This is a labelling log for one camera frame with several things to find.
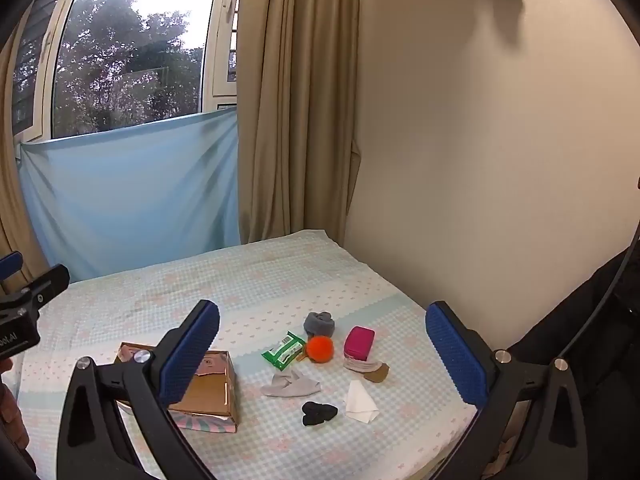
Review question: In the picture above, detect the black sock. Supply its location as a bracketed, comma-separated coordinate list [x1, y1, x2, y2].
[301, 400, 339, 429]

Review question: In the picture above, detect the beige curtain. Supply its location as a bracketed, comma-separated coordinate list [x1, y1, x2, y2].
[0, 40, 51, 281]
[235, 0, 363, 248]

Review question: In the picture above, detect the green wet wipes packet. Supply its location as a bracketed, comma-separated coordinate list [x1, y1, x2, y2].
[261, 331, 307, 372]

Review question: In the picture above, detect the cardboard box with pink lining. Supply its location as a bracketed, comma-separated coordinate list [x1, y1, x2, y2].
[114, 341, 241, 433]

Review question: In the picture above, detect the person's left hand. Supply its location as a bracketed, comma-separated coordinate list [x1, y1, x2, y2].
[0, 360, 31, 453]

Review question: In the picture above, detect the grey cleaning cloth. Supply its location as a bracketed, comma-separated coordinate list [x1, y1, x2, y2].
[260, 370, 321, 400]

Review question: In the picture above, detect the grey rolled sock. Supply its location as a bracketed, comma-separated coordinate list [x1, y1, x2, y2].
[303, 311, 337, 339]

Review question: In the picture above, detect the dark cloth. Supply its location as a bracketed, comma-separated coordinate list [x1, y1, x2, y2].
[504, 247, 640, 480]

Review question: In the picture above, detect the orange fluffy ball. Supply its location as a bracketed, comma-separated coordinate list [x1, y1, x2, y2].
[305, 335, 335, 364]

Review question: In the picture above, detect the magenta plastic case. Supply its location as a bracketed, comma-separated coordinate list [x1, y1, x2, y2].
[343, 325, 376, 361]

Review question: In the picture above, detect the thin black cable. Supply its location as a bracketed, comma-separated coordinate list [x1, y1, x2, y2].
[561, 220, 640, 359]

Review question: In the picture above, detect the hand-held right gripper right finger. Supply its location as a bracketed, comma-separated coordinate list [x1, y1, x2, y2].
[425, 301, 588, 480]

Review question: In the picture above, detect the white paper tissue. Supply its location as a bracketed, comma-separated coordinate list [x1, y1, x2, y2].
[343, 379, 380, 424]

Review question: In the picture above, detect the window with white frame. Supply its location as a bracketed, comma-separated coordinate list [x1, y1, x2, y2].
[12, 0, 243, 142]

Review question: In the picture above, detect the tan plush toy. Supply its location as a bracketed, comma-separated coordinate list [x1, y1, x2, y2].
[343, 355, 391, 384]

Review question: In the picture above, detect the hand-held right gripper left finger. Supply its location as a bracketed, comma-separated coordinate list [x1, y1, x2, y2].
[57, 300, 221, 480]

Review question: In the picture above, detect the pink bow patterned bed sheet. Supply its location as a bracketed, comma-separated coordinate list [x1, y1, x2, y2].
[17, 229, 478, 480]

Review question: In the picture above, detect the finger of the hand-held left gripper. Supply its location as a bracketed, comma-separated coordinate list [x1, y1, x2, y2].
[0, 264, 71, 318]
[0, 251, 24, 286]

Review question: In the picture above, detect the light blue hanging cloth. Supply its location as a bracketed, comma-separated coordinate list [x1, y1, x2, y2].
[19, 106, 242, 283]

